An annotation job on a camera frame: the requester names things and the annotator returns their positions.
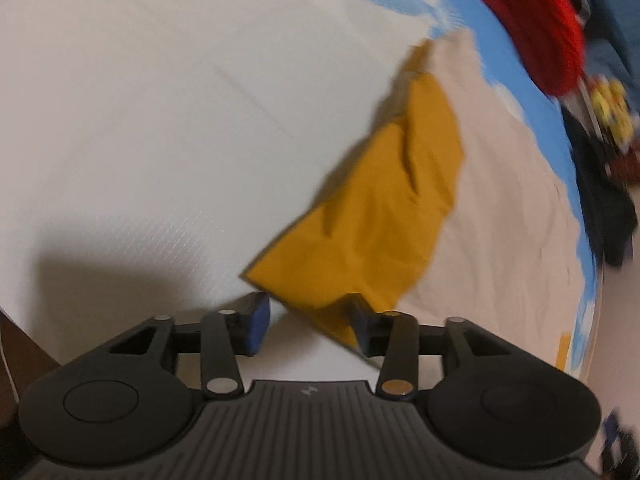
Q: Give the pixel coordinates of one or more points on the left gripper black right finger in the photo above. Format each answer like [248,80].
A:
[373,330]

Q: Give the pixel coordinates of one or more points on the red folded sweater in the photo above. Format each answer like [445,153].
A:
[548,38]

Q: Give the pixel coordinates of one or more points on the black clothing pile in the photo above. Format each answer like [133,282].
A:
[609,212]

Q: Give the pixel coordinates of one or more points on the dark teal garment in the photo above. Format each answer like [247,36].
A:
[612,40]

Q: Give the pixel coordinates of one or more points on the blue and white bed sheet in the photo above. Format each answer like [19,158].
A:
[151,148]

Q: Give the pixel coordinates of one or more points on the beige and mustard shirt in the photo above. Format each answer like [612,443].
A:
[450,210]

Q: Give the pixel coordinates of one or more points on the yellow plush toy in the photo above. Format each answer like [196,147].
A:
[616,119]

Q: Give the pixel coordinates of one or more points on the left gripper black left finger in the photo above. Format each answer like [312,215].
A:
[240,325]

